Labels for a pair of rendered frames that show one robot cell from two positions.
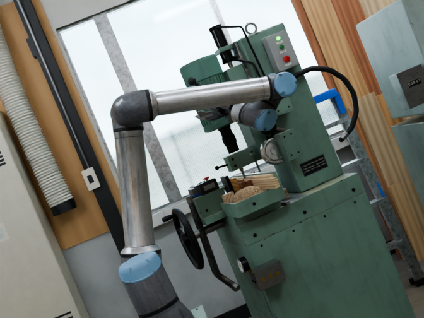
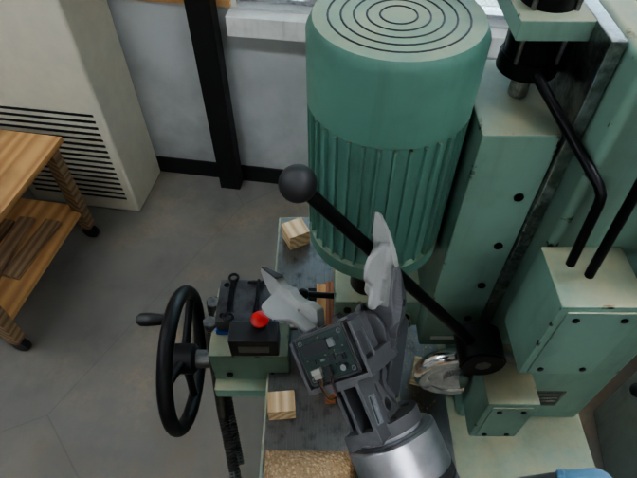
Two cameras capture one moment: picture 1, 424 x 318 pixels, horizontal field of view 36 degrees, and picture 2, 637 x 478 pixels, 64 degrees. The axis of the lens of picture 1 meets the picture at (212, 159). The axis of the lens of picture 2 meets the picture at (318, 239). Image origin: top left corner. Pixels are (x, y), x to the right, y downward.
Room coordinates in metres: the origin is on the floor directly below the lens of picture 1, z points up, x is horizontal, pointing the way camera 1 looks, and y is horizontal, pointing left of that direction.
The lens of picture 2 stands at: (2.44, -0.14, 1.74)
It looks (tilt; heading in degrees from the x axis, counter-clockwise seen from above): 50 degrees down; 14
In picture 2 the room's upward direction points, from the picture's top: straight up
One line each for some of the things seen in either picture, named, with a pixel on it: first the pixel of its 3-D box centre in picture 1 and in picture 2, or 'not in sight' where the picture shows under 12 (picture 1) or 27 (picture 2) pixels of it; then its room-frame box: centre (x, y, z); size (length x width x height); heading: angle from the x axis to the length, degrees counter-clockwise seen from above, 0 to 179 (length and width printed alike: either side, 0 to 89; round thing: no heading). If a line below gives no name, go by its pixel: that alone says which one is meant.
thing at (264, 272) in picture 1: (267, 275); not in sight; (2.62, -0.03, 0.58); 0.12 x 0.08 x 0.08; 104
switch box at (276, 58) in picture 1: (280, 52); not in sight; (2.85, -0.45, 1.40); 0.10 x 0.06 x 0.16; 104
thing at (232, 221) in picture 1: (243, 210); not in sight; (2.90, -0.04, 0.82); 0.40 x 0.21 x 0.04; 14
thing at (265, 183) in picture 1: (253, 183); not in sight; (2.83, -0.12, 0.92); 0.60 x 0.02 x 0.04; 14
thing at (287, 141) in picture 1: (287, 145); (496, 393); (2.80, -0.32, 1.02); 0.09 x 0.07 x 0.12; 14
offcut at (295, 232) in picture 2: not in sight; (296, 233); (3.11, 0.07, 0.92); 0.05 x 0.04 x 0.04; 130
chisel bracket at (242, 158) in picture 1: (242, 159); (376, 300); (2.92, -0.12, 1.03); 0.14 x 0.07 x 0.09; 104
